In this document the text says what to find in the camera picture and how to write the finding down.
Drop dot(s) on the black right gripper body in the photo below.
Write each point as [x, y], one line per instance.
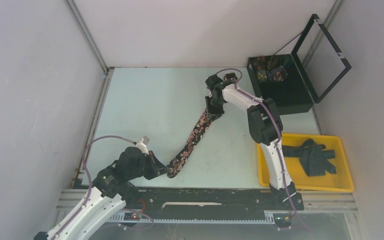
[214, 107]

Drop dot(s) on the black storage box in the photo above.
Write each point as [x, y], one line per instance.
[291, 96]

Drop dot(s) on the yellow plastic tray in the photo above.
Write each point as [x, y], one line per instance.
[341, 182]

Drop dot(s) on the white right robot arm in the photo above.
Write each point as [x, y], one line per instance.
[264, 124]

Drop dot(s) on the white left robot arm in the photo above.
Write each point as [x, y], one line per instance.
[110, 192]

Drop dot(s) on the rolled patterned tie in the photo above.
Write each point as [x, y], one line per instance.
[262, 76]

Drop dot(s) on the black framed box lid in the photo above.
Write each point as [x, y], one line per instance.
[319, 60]

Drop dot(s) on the dark green tie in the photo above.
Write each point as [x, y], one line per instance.
[313, 157]

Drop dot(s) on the rolled colourful tie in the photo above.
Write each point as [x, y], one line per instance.
[278, 74]

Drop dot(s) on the rolled dark tie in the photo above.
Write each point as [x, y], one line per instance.
[273, 62]

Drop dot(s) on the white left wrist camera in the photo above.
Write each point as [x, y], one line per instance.
[142, 145]

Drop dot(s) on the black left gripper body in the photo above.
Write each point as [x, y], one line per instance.
[133, 173]

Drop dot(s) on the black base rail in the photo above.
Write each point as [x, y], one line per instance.
[208, 204]

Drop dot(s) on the floral rose pattern tie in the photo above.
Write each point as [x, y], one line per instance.
[196, 135]

